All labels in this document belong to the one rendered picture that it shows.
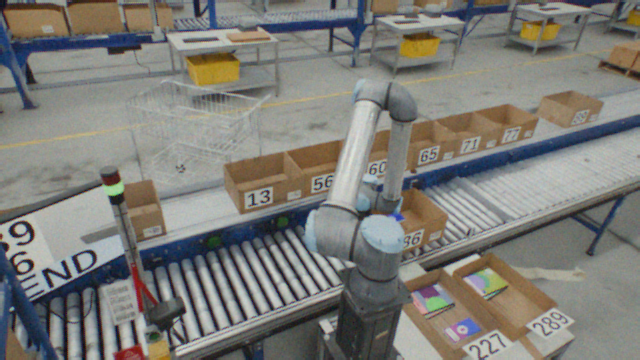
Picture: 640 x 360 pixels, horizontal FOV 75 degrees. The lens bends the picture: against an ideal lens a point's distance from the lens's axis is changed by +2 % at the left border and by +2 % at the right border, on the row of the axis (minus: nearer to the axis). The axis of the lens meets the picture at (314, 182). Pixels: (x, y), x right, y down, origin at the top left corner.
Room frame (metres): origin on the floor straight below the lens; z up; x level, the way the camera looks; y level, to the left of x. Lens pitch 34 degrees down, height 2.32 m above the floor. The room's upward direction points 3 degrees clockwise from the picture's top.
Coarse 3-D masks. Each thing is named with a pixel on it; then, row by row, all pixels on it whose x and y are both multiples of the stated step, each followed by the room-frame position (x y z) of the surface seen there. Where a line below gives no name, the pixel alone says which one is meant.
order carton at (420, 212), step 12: (408, 192) 2.03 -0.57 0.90; (420, 192) 2.01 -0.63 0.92; (408, 204) 2.04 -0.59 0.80; (420, 204) 1.99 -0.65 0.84; (432, 204) 1.92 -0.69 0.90; (408, 216) 1.97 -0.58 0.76; (420, 216) 1.97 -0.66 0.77; (432, 216) 1.90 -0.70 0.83; (444, 216) 1.83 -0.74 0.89; (408, 228) 1.86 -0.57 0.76; (420, 228) 1.70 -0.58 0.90; (432, 228) 1.75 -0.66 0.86; (444, 228) 1.80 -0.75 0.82; (432, 240) 1.76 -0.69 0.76
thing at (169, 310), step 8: (160, 304) 0.97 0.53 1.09; (168, 304) 0.97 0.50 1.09; (176, 304) 0.97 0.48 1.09; (184, 304) 0.98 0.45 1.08; (152, 312) 0.94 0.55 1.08; (160, 312) 0.93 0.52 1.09; (168, 312) 0.94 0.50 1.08; (176, 312) 0.94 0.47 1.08; (184, 312) 0.96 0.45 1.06; (160, 320) 0.92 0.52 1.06; (168, 320) 0.93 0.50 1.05; (160, 328) 0.94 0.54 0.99; (168, 328) 0.94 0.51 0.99
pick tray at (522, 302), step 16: (496, 256) 1.57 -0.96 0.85; (464, 272) 1.50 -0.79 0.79; (496, 272) 1.54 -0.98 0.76; (512, 272) 1.48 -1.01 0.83; (512, 288) 1.44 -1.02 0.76; (528, 288) 1.40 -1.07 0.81; (496, 304) 1.33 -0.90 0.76; (512, 304) 1.34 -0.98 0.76; (528, 304) 1.35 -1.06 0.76; (544, 304) 1.32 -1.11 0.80; (512, 320) 1.25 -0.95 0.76; (528, 320) 1.25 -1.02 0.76; (512, 336) 1.14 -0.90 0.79
